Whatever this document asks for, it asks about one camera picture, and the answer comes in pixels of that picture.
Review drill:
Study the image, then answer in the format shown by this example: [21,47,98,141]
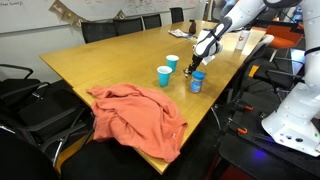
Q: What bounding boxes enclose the white cup red print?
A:
[235,29,251,52]

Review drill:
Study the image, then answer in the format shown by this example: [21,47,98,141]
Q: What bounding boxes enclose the dark brown bottle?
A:
[188,19,197,36]

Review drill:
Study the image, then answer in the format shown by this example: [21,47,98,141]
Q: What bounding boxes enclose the wall whiteboard with writing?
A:
[0,0,203,35]

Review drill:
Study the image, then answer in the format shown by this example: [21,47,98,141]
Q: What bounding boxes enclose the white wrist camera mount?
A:
[201,54,218,66]

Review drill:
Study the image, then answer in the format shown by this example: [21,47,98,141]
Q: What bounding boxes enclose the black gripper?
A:
[183,53,204,77]

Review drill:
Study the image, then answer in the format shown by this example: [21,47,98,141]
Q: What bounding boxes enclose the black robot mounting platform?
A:
[218,89,320,180]

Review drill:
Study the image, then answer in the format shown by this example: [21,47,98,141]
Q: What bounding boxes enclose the blue plastic cup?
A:
[165,54,180,73]
[156,65,173,88]

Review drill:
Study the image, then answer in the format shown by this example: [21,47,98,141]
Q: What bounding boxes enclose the white printed leaflet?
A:
[168,28,191,39]

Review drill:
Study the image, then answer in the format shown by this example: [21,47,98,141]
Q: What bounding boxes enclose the brown paper bunting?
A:
[48,0,128,28]

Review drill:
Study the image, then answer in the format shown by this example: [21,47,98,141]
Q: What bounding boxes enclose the clamp with orange handle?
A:
[233,101,255,113]
[229,124,250,136]

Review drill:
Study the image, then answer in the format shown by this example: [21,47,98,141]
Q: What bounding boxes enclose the orange cloth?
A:
[86,83,189,163]

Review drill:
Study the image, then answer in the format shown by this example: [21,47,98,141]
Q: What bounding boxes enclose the blue lidded jar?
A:
[189,70,206,94]

